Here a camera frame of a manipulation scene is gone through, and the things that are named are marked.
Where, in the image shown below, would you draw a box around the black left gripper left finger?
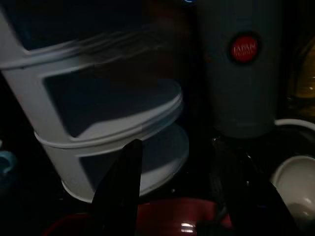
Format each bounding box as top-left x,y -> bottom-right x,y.
86,139 -> 144,236

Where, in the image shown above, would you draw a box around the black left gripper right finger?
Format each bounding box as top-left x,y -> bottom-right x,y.
212,137 -> 304,236

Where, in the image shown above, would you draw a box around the white ceramic bowl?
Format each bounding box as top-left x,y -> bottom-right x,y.
269,154 -> 315,223

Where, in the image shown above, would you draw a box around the dark red pot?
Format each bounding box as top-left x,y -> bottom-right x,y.
41,196 -> 233,236

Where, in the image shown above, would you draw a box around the white round dish rim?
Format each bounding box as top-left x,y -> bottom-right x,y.
273,118 -> 315,135

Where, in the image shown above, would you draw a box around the white tiered plastic rack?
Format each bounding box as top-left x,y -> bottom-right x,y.
0,0 -> 190,204

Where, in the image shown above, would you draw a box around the grey thermos with red logo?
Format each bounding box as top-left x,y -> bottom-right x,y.
196,0 -> 284,140

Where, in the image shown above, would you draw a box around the teal cup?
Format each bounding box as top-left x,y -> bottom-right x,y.
0,140 -> 17,175

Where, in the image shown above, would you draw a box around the yellow cooking oil bottle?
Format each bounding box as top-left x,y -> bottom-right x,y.
286,34 -> 315,118

